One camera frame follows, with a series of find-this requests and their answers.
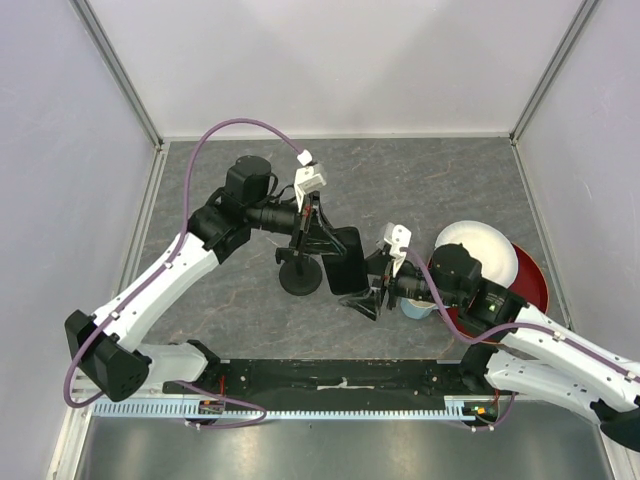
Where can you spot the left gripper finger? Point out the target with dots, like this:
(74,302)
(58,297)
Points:
(325,233)
(310,247)

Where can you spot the light blue mug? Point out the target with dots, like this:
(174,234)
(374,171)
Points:
(415,309)

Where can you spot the left aluminium frame post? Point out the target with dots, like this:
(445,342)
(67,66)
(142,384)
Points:
(105,48)

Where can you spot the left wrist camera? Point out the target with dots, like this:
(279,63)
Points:
(310,177)

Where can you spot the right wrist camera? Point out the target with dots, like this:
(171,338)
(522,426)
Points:
(397,238)

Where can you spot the aluminium frame post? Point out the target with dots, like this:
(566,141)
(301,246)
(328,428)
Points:
(566,45)
(105,48)

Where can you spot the slotted cable duct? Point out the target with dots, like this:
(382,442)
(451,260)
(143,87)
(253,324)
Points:
(195,408)

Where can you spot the red round tray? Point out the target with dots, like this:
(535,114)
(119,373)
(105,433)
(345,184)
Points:
(530,285)

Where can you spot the right aluminium frame post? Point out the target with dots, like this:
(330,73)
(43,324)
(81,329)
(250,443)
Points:
(566,45)

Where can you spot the black smartphone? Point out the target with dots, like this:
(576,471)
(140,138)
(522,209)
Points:
(347,273)

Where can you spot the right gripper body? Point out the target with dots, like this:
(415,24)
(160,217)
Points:
(403,285)

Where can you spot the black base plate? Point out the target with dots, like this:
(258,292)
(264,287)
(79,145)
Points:
(341,384)

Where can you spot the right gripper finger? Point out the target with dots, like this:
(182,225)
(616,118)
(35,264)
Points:
(366,302)
(377,262)

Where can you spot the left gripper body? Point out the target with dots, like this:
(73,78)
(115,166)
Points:
(299,225)

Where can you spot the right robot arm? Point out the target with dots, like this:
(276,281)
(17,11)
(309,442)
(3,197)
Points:
(512,345)

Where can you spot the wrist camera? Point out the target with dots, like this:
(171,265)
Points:
(397,238)
(310,177)

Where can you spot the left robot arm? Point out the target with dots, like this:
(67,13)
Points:
(107,346)

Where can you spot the black phone stand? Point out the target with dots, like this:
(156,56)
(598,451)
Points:
(299,274)

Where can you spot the white paper plate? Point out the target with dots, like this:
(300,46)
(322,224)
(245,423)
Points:
(487,245)

